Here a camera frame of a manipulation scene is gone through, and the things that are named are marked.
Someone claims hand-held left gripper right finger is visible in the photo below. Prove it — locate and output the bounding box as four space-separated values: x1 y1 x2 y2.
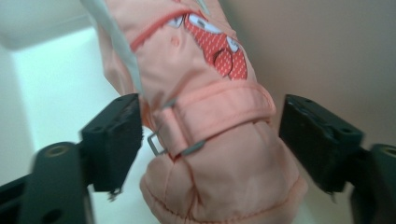
278 93 365 194

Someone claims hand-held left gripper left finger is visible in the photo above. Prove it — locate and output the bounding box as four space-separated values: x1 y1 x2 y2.
80 92 144 194

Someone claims white cardboard box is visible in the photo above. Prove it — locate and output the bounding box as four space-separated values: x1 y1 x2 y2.
0 0 396 224

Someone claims pink glove with red print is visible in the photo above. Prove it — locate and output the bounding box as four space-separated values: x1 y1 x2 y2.
78 0 309 224

